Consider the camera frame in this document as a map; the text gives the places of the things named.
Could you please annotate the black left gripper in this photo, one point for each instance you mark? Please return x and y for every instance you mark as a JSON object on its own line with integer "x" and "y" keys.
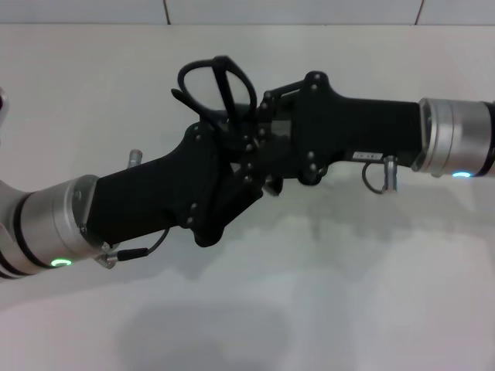
{"x": 154, "y": 197}

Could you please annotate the silver cylindrical plug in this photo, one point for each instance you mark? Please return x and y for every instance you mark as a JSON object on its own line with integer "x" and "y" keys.
{"x": 390, "y": 174}
{"x": 135, "y": 158}

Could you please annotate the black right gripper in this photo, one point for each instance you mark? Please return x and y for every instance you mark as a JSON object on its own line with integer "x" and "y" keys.
{"x": 359, "y": 127}

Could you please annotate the black glasses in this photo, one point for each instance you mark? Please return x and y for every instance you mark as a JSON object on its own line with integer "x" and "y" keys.
{"x": 220, "y": 61}

